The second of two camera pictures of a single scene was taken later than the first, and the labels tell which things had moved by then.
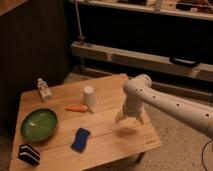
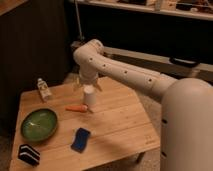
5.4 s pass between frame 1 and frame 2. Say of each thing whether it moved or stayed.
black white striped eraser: stayed
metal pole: stayed
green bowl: stayed
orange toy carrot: stayed
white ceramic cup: stayed
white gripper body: moved
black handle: stayed
